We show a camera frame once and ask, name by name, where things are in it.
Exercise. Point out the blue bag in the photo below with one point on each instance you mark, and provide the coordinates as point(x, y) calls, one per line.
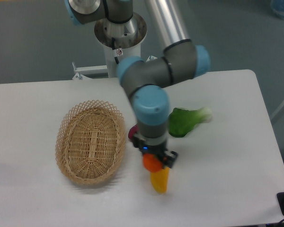
point(277, 6)

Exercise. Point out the purple sweet potato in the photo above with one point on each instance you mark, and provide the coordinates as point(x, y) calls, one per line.
point(132, 132)

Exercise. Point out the green bok choy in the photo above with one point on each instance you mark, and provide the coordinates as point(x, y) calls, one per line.
point(183, 121)

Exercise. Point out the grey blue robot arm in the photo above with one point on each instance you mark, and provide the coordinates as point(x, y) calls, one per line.
point(144, 83)

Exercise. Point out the woven wicker basket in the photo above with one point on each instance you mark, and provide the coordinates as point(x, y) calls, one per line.
point(91, 142)

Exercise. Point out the yellow mango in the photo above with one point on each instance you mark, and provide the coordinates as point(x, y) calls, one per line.
point(159, 180)

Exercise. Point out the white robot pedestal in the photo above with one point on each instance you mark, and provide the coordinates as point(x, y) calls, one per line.
point(123, 52)

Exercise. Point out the orange fruit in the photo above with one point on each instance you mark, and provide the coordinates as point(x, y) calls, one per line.
point(151, 163)

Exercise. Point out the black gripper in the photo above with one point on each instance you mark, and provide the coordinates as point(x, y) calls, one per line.
point(159, 150)

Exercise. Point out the white frame bracket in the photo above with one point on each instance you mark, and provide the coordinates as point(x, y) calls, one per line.
point(90, 72)

